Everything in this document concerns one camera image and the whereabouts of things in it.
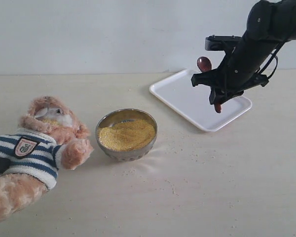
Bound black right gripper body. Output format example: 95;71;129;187
212;46;269;95

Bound dark red wooden spoon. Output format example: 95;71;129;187
197;56;222;114

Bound plush teddy bear striped sweater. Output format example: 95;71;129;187
0;96;93;222

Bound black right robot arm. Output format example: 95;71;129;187
191;0;296;105

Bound white plastic tray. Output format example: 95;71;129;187
149;69;252;132

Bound yellow millet grains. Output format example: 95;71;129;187
98;119;156;152

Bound stainless steel bowl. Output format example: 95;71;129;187
95;109;157;162

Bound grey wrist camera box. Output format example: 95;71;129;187
204;35;241;51

